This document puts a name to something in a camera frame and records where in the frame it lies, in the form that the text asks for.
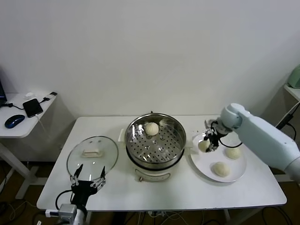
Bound black usb adapter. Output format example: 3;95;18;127
43;91;58;102

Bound blue computer mouse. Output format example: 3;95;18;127
4;114;26;129

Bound white charging cable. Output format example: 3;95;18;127
35;114;51;141

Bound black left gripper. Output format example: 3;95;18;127
69;163;106;205

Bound black desk cable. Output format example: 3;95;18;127
0;102;25;110

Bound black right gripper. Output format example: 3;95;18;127
200;121;232;153

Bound black power adapter with cable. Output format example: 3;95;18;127
275;113;296;141

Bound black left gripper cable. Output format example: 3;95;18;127
55;189;75;210

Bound dark laptop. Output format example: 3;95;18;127
0;65;8;106

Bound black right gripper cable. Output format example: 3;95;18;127
219;138;243;149

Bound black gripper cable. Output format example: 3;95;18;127
219;138;243;149
55;189;75;210

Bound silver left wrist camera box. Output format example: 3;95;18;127
45;203;77;220

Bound white hanging cable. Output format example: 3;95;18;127
273;100;300;128

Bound mint green appliance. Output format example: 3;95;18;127
287;65;300;89

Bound white power strip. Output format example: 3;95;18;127
148;210;166;218

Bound white desk with appliance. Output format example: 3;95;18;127
283;83;300;104

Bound glass lid with cream handle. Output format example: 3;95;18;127
67;135;119;181

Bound white round plate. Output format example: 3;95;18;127
189;132;247;183

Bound stainless perforated steamer basket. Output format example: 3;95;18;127
118;113;193;167

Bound white steamed baozi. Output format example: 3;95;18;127
143;122;159;136
211;161;231;177
225;146;241;160
198;139;210;152

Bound black smartphone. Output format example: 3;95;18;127
22;98;44;118

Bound white side table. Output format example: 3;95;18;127
0;93;59;200

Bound white electric cooker pot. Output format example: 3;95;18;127
126;145;191;183

